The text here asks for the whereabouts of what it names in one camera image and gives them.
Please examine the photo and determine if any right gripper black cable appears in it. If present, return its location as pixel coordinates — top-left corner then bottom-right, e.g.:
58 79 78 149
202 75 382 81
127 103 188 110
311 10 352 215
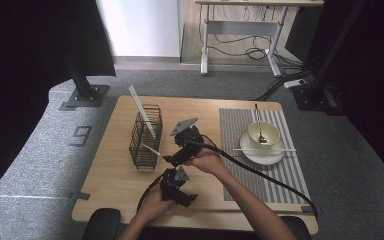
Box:
182 139 320 222

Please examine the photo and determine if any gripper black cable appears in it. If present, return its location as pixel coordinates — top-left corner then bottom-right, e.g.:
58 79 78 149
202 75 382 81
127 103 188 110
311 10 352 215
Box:
182 139 320 222
136 173 165 214

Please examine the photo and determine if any black stand with base plate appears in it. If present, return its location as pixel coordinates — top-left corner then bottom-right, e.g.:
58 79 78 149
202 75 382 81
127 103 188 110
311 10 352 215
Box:
58 56 110 109

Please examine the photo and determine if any white saucer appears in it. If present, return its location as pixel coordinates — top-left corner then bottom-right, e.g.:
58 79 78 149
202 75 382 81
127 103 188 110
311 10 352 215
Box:
239 128 286 166

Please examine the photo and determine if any cream cup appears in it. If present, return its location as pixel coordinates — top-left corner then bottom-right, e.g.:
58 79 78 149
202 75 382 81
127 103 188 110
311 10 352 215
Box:
248 121 282 150

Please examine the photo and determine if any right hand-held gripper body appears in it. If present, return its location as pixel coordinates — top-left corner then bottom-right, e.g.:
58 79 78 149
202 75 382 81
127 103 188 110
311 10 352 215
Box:
169 117 205 160

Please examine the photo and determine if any black chair armrest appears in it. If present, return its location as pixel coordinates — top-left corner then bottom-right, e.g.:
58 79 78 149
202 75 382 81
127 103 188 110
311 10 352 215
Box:
81 208 122 240
279 215 314 240

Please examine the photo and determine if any person's left hand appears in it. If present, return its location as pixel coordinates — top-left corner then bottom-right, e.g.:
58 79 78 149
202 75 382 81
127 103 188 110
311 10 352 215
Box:
136 184 177 223

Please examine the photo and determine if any black floor cables bundle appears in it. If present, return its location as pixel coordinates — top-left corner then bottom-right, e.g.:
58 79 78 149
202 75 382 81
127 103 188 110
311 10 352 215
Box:
198 4 316 102

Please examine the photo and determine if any white-legged desk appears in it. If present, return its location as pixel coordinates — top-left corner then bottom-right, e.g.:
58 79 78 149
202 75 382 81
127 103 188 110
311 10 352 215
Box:
193 0 325 78

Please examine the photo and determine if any black wire cutlery basket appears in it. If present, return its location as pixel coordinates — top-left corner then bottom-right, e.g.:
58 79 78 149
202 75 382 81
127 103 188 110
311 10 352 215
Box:
128 104 164 170

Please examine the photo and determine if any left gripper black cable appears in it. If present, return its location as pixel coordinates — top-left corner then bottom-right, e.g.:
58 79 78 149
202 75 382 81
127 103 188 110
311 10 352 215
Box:
136 173 165 214

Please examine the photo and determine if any long white chopstick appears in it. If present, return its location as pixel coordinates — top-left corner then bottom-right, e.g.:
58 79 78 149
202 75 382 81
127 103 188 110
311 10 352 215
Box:
128 84 158 140

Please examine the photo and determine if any metal spoon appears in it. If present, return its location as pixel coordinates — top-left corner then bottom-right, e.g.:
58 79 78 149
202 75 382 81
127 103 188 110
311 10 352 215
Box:
254 103 268 145

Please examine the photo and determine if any black stand with dark base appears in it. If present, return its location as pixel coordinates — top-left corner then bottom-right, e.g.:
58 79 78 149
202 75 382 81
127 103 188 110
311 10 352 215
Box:
291 0 369 116

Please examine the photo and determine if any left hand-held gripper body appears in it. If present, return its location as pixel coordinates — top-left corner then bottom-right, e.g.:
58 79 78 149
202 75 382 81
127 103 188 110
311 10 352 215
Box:
159 165 191 202

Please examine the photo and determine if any white power strip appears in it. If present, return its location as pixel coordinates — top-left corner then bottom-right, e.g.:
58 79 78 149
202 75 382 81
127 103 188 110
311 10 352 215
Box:
283 78 307 90

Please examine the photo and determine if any person's right hand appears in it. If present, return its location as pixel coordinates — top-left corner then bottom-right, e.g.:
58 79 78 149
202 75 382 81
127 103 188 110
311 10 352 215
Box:
184 147 228 177

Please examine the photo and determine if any black curtain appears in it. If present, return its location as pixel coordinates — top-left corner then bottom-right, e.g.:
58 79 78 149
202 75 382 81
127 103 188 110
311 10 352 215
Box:
0 0 117 208
284 0 384 192

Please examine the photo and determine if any grey striped placemat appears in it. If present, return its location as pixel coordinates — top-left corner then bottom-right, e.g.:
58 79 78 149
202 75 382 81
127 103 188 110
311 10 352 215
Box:
218 108 313 205

